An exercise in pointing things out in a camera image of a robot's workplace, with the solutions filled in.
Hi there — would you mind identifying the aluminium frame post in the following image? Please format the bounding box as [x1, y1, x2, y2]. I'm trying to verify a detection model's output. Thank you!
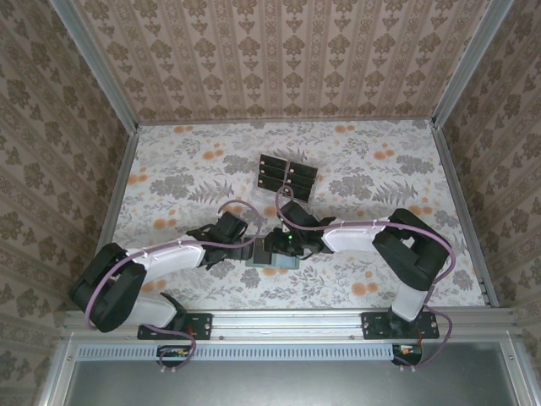
[49, 0, 140, 133]
[431, 0, 516, 128]

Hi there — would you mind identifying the clear acrylic card stand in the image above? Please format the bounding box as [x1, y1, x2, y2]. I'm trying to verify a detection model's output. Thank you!
[252, 151, 321, 205]

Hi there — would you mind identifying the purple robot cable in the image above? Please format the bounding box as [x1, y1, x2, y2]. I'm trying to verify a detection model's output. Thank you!
[275, 187, 457, 374]
[84, 199, 262, 376]

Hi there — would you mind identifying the grey slotted cable duct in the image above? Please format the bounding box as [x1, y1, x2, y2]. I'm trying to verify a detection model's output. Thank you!
[78, 343, 424, 362]

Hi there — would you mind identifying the black cable connector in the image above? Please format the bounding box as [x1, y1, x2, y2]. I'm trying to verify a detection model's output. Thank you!
[156, 345, 191, 368]
[391, 343, 424, 367]

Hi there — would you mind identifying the aluminium mounting rail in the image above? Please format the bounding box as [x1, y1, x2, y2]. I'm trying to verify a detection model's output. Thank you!
[62, 307, 520, 339]

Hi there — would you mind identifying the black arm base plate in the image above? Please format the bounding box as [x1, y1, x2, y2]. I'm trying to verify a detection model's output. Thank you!
[137, 312, 212, 341]
[362, 311, 440, 341]

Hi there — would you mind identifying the grey metal sheet panel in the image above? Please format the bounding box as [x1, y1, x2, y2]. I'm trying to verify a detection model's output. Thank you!
[63, 359, 521, 406]

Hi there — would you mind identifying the green card holder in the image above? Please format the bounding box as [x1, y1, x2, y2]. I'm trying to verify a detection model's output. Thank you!
[245, 248, 300, 271]

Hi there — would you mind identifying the aluminium table side rail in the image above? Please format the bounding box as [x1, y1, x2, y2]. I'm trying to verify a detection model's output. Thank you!
[79, 126, 140, 312]
[434, 125, 500, 309]

